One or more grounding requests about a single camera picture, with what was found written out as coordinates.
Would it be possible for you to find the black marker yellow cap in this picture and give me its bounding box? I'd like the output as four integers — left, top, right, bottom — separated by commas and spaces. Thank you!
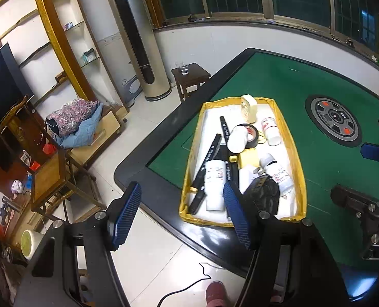
227, 155, 239, 187
189, 179, 205, 215

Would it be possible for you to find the white pill bottle long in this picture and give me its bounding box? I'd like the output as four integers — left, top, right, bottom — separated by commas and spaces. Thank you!
204, 160, 226, 211

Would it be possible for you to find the white bottle green cross label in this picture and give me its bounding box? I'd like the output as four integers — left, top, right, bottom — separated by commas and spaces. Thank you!
260, 153, 294, 198

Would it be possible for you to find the small dark wooden side table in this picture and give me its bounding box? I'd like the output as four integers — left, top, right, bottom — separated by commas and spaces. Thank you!
171, 63, 211, 103

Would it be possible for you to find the small white bottle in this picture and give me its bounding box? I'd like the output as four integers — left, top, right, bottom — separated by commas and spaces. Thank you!
261, 116, 282, 146

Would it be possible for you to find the black power cable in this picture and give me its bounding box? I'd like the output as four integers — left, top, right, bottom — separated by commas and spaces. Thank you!
156, 262, 213, 307

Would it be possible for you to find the black object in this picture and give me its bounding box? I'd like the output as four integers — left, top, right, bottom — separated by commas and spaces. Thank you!
243, 174, 280, 215

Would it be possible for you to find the clear drinking glass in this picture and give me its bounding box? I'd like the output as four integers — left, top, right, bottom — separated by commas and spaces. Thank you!
175, 60, 189, 75

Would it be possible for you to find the yellow-edged white foam tray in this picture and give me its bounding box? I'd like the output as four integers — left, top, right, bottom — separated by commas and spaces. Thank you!
179, 97, 307, 227

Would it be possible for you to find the black electrical tape roll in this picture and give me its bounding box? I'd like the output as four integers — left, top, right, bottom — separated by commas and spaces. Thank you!
239, 123, 259, 149

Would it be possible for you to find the black television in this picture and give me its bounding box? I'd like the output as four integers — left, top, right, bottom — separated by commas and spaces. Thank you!
0, 43, 34, 122

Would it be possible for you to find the yellow tape roll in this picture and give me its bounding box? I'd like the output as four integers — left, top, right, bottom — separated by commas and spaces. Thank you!
237, 148, 260, 169

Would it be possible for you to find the pink slipper foot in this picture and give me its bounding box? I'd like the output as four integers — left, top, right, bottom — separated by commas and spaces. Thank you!
205, 281, 230, 307

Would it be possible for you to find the white wall shelving unit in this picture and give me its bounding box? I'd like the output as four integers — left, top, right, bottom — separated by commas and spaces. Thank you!
0, 0, 123, 116

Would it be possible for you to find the wooden chair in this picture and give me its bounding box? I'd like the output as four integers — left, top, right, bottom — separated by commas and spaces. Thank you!
0, 95, 107, 221

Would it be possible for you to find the black marker purple cap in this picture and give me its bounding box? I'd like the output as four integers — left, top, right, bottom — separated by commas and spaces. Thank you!
219, 116, 230, 142

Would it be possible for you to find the pile of floral blue blankets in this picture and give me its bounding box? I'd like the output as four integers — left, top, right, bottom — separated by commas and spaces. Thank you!
44, 99, 103, 149

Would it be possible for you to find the black marker grey cap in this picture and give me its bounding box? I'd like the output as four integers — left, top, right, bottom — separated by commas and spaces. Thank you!
191, 133, 223, 190

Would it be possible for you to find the round mahjong table control panel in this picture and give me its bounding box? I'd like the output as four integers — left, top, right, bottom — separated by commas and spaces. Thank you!
305, 95, 362, 148

